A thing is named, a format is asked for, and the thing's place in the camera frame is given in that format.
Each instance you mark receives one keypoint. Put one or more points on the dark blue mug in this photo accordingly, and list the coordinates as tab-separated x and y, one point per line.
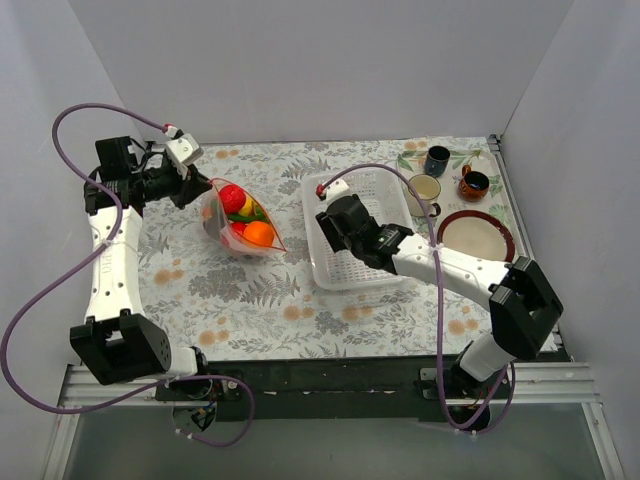
436	161

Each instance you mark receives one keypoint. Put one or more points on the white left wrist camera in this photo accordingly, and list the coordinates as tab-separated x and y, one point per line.
182	149

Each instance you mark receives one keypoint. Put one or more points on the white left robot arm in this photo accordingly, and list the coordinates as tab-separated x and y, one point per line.
117	341

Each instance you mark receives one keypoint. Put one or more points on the red fake apple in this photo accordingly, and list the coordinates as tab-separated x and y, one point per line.
239	228

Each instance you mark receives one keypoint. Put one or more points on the clear zip bag orange seal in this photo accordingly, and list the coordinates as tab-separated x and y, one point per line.
218	227

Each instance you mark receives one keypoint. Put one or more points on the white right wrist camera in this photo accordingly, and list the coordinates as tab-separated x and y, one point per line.
336	190

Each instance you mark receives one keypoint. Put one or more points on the floral tablecloth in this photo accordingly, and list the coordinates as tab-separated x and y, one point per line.
307	301

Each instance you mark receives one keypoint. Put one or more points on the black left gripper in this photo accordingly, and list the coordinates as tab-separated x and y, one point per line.
188	185

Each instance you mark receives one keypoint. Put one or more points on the cream plate red rim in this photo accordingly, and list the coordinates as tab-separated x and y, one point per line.
477	234

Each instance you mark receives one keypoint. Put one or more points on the cream enamel mug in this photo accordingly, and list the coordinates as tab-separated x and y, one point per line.
428	189

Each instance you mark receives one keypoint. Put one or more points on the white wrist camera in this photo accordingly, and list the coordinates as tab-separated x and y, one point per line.
182	149
336	190

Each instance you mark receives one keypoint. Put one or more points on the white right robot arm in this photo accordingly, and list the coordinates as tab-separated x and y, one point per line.
523	306

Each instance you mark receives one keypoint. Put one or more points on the floral serving tray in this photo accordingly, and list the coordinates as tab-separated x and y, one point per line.
496	202

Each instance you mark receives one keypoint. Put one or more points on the fake orange mandarin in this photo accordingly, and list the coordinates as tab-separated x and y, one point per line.
259	233

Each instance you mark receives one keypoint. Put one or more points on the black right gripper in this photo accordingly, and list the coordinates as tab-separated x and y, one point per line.
338	226

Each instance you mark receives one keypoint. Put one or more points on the yellow fake lemon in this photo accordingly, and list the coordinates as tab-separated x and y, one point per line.
248	209

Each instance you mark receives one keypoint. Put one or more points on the white plastic mesh basket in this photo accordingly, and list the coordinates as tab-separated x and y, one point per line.
381	193

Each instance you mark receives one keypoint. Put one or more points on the orange brown mug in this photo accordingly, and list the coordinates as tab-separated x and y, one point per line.
473	185

